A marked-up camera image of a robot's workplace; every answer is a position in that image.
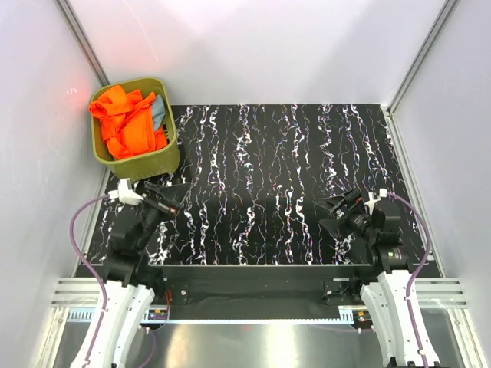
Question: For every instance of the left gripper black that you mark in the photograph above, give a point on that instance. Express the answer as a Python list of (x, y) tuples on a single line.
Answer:
[(178, 191)]

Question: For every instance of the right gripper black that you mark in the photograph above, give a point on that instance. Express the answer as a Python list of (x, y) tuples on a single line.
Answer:
[(333, 226)]

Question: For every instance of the orange t shirt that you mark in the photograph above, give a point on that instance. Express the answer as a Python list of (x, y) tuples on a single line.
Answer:
[(127, 123)]

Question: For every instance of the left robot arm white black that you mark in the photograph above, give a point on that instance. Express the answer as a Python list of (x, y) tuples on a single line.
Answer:
[(128, 283)]

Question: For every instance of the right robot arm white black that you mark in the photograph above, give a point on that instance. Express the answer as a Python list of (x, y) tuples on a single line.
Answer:
[(387, 289)]

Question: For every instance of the olive green plastic basket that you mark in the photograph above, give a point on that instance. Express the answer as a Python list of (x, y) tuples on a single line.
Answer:
[(165, 160)]

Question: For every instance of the grey blue t shirt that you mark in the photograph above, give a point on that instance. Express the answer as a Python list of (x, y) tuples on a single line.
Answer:
[(158, 111)]

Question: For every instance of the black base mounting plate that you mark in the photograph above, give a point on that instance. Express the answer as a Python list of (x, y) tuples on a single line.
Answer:
[(258, 292)]

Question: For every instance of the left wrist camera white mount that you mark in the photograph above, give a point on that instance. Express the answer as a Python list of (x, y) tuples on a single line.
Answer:
[(125, 193)]

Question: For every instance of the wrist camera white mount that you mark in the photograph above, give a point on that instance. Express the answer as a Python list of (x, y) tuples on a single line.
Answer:
[(125, 193), (374, 198)]

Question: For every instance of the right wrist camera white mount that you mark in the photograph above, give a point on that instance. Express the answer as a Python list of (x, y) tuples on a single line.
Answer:
[(374, 198)]

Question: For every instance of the aluminium frame rail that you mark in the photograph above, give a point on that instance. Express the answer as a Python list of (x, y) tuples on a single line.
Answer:
[(432, 293)]

